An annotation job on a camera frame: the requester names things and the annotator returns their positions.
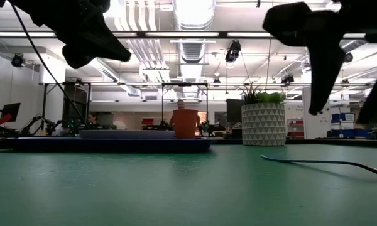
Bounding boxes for white triangle-patterned planter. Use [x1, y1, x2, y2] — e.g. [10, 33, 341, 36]
[241, 102, 287, 147]

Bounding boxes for blue storage bins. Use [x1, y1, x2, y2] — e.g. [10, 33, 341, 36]
[331, 112, 356, 139]

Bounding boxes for dark blue tray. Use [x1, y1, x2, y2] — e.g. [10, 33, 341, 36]
[2, 136, 214, 154]

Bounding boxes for black overhead light bar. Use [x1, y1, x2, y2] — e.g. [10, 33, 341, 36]
[0, 30, 369, 40]

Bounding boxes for person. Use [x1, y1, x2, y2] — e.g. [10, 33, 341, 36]
[87, 112, 102, 130]
[169, 99, 202, 127]

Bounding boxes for small black tilted monitor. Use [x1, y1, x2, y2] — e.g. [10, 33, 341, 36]
[1, 102, 21, 124]

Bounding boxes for red padded object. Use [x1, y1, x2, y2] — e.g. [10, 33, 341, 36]
[0, 113, 13, 128]

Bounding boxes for blue-grey plate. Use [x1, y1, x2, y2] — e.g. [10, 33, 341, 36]
[78, 129, 176, 140]

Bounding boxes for red shelf bins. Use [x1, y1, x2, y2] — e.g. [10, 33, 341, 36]
[287, 118, 305, 139]

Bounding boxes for wide black station frame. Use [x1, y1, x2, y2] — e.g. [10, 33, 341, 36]
[38, 82, 92, 130]

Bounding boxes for white square column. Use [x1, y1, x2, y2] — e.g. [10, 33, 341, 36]
[302, 85, 332, 140]

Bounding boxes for black computer monitor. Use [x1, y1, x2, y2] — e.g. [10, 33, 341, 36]
[226, 98, 247, 124]

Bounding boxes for black hanging overhead camera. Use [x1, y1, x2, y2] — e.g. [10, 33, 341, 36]
[224, 40, 242, 64]

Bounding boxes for green potted plant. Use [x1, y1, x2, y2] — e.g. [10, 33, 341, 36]
[238, 83, 287, 106]

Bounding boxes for narrow black station frame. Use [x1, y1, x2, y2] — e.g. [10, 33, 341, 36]
[160, 82, 209, 132]

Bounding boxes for orange plastic cup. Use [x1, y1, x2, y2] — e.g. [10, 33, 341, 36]
[172, 109, 200, 140]

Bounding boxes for round silver ventilation duct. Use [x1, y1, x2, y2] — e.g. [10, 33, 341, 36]
[172, 0, 216, 99]

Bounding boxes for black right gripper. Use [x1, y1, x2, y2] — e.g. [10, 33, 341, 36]
[263, 0, 377, 116]

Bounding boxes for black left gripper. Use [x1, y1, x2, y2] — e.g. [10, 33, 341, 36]
[8, 0, 132, 70]

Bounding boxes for long black arm cable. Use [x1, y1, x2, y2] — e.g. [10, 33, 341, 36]
[9, 3, 91, 131]

